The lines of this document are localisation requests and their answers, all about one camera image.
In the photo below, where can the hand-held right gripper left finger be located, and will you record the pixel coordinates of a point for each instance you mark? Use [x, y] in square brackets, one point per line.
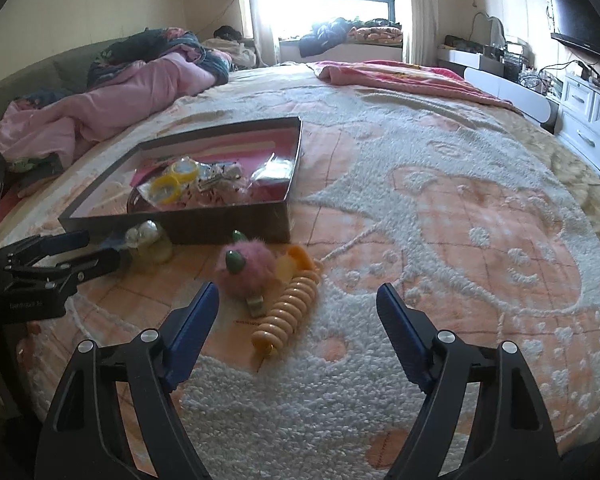
[195, 330]

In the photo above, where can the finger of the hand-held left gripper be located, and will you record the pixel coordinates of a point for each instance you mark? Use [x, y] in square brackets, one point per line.
[95, 262]
[65, 241]

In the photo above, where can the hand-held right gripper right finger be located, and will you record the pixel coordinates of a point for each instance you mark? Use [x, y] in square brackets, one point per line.
[402, 330]

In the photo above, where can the pearl beads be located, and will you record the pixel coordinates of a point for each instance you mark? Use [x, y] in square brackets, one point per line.
[147, 240]

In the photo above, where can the pink pom-pom hair clip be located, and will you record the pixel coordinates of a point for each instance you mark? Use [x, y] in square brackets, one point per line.
[250, 270]

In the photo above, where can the dark shallow box pink lining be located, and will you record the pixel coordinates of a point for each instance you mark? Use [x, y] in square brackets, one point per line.
[220, 225]

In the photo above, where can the clear yellowish bangle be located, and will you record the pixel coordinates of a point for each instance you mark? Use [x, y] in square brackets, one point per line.
[195, 172]

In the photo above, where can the speckled bow hair clip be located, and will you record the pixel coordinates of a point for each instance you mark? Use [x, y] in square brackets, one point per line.
[220, 192]

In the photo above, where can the silver packet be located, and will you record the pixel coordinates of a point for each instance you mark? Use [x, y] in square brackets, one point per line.
[220, 171]

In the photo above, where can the pink quilt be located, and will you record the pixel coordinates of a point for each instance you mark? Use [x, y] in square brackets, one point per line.
[130, 90]

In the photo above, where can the grey headboard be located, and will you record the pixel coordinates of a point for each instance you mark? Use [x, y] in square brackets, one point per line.
[40, 72]

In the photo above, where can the clear plastic packet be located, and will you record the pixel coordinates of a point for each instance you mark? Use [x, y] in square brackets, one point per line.
[275, 170]

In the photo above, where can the dark floral quilt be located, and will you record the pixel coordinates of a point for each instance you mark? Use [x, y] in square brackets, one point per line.
[145, 45]

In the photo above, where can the white cloth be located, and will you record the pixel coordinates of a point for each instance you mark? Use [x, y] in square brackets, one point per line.
[230, 52]

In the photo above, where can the pink printed blanket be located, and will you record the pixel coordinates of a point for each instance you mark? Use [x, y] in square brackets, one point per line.
[405, 80]

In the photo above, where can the white desk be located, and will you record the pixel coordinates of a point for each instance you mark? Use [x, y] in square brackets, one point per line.
[505, 90]

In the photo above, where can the dark bag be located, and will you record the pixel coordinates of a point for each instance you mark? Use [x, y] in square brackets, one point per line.
[227, 32]

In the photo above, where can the white drawer cabinet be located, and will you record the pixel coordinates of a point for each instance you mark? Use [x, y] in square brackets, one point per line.
[590, 120]

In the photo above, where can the orange floral blanket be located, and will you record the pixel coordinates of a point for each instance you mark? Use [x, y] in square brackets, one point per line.
[375, 34]

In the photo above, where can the sheer white curtain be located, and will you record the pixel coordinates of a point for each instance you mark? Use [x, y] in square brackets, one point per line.
[260, 10]
[420, 10]

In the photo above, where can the dark jacket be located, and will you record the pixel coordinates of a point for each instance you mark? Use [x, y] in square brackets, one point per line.
[325, 35]

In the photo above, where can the black wall television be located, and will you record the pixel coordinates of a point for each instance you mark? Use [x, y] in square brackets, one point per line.
[585, 20]

